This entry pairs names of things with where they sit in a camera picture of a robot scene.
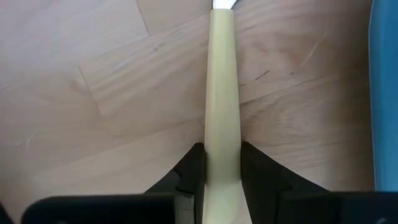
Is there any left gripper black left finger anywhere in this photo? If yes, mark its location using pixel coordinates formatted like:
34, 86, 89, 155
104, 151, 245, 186
20, 142, 208, 224

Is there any blue plastic tray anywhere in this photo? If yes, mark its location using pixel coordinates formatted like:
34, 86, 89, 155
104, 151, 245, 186
368, 0, 398, 192

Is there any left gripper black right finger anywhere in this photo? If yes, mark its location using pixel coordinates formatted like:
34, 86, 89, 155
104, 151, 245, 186
241, 141, 398, 224

